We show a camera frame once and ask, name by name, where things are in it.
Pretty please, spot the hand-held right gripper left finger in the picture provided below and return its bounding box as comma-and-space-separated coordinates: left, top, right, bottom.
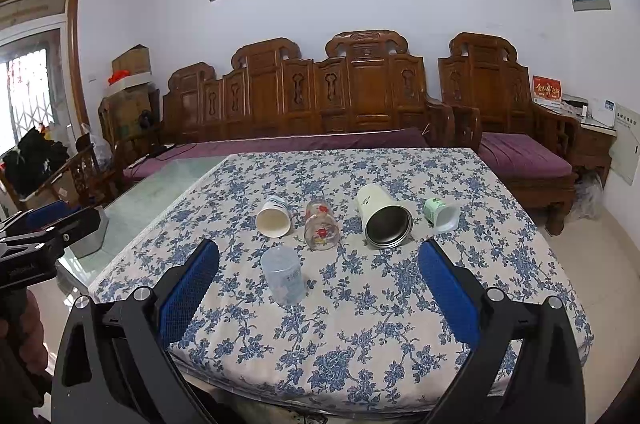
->
51, 238, 221, 424

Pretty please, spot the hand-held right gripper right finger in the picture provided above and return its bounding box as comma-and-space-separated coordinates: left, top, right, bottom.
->
416, 239, 587, 424

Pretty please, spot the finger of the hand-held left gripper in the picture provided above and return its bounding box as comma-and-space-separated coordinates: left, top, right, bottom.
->
0, 201, 81, 236
0, 207, 102, 261

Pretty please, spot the green white plastic cup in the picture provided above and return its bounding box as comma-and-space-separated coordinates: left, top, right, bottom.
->
423, 197, 461, 235

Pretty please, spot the translucent plastic cup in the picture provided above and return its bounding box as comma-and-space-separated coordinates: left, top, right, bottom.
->
260, 246, 307, 307

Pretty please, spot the white steel-lined tumbler cup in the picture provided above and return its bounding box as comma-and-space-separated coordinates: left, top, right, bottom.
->
356, 183, 415, 251

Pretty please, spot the white paper cup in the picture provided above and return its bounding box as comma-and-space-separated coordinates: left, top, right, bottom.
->
255, 195, 292, 238

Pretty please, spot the clear glass cup red print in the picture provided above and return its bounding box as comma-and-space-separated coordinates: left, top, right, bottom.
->
303, 199, 341, 252

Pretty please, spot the person's left hand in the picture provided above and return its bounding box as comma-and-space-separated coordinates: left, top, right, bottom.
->
0, 290, 51, 377

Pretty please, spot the small wooden chair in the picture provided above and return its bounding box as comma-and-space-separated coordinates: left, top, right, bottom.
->
49, 133, 118, 211

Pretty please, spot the pile of black clothes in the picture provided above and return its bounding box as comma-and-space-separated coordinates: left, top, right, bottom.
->
2, 126, 71, 201

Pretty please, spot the blue floral tablecloth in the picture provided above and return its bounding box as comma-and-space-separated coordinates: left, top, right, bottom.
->
88, 147, 595, 416

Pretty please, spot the window with metal grille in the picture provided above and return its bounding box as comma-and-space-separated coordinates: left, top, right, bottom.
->
0, 29, 68, 157

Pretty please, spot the large cardboard box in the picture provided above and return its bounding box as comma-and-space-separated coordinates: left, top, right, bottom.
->
101, 85, 162, 141

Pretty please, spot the purple armchair cushion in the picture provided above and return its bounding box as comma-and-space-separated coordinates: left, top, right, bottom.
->
478, 132, 574, 178

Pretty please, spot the clear plastic bag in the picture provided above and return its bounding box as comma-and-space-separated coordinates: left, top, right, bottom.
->
572, 173, 605, 221

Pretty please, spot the brown cardboard box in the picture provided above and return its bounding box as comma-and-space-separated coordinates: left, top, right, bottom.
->
110, 45, 153, 78

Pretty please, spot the purple sofa cushion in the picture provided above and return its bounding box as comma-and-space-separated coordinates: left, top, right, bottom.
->
122, 127, 432, 183

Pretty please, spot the carved wooden armchair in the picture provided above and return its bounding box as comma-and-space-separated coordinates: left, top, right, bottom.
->
437, 32, 583, 236

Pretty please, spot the wooden side table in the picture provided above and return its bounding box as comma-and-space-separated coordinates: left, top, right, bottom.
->
570, 114, 619, 191

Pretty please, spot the red desk calendar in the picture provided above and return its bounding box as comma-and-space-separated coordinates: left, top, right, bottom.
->
531, 75, 564, 110

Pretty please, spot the carved wooden sofa bench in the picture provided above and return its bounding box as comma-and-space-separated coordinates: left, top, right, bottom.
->
99, 29, 457, 192

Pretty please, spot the white device on side table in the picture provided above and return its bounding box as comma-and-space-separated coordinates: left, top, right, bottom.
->
597, 98, 619, 128

